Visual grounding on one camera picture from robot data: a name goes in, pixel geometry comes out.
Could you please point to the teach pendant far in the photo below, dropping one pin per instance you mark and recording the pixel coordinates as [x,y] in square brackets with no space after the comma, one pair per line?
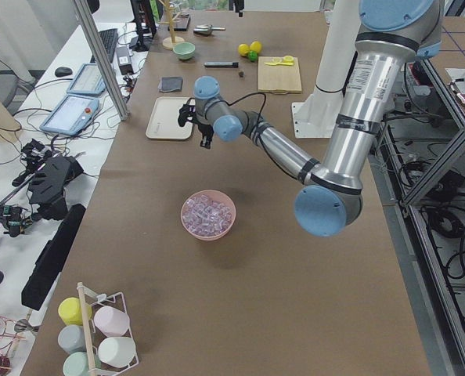
[87,82]

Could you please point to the yellow lemon lower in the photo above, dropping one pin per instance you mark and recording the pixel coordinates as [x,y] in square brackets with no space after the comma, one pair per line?
[243,49]

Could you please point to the bamboo cutting board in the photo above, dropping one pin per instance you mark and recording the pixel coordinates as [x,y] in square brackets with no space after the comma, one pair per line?
[278,79]

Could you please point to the mint green bowl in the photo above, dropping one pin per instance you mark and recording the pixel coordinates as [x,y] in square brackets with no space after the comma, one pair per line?
[184,50]

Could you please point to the teach pendant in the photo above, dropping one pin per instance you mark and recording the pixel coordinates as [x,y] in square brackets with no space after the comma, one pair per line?
[71,115]
[87,82]

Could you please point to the steel ice scoop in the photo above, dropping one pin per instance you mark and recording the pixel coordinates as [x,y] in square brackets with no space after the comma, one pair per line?
[206,29]

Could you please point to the mint cup in rack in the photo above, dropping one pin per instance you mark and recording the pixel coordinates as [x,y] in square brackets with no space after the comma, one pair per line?
[76,364]

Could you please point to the yellow lemon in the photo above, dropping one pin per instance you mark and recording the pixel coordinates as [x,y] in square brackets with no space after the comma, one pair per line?
[243,49]
[256,46]

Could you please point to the black long speaker bar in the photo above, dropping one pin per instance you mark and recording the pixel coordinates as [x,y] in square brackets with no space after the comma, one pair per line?
[52,259]

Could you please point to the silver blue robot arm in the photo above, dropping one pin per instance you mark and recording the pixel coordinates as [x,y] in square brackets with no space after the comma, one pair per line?
[386,36]

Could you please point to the pink cup in rack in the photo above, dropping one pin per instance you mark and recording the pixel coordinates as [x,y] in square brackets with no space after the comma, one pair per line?
[111,321]

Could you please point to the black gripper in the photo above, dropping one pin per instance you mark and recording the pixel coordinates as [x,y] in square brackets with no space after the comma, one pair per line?
[204,130]

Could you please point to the white wire cup rack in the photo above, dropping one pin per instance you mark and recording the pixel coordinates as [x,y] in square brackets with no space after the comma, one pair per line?
[91,301]

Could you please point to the black keyboard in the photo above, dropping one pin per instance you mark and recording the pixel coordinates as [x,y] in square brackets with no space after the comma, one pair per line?
[109,39]

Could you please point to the steel muddler black tip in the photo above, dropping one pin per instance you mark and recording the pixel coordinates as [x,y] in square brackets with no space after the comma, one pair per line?
[221,64]

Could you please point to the black computer mouse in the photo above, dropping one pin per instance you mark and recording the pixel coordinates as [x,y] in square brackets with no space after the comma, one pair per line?
[63,72]

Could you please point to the teach pendant near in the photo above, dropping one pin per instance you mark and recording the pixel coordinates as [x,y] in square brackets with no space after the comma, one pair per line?
[71,115]

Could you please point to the grey folded cloth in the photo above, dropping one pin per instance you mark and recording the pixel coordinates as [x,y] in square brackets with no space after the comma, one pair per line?
[170,84]

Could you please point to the grey cup in rack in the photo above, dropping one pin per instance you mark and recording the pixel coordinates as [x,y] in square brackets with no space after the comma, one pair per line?
[71,339]

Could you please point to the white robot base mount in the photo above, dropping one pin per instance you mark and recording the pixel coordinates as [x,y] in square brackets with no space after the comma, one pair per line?
[316,116]

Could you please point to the green lime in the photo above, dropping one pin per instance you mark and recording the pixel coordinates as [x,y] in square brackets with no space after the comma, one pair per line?
[252,56]

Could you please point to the yellow cup in rack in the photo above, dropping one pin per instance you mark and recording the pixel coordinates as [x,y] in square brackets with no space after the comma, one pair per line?
[69,311]

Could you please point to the pink bowl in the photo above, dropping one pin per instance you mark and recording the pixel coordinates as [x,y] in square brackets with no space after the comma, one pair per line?
[219,196]

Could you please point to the yellow lemon upper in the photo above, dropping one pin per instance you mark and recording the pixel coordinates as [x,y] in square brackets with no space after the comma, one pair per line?
[256,46]

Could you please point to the black hand device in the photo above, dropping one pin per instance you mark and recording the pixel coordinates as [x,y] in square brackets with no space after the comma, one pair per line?
[47,186]

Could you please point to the white cup in rack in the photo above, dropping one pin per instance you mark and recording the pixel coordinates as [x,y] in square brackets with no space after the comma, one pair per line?
[117,351]

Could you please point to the cream rabbit tray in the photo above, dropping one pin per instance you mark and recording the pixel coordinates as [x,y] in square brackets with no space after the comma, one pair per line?
[163,123]

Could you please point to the clear ice cubes pile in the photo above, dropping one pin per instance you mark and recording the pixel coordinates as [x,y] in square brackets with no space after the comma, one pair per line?
[206,217]

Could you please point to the aluminium frame post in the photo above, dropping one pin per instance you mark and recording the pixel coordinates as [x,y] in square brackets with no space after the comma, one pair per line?
[96,46]

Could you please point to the yellow plastic knife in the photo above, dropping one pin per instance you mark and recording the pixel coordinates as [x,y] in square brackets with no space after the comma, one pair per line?
[273,63]

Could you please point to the lemon half slice lower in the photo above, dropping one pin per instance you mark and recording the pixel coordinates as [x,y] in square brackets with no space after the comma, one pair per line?
[285,63]

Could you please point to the wooden mug tree stand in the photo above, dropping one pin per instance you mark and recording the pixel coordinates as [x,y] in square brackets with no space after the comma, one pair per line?
[170,42]

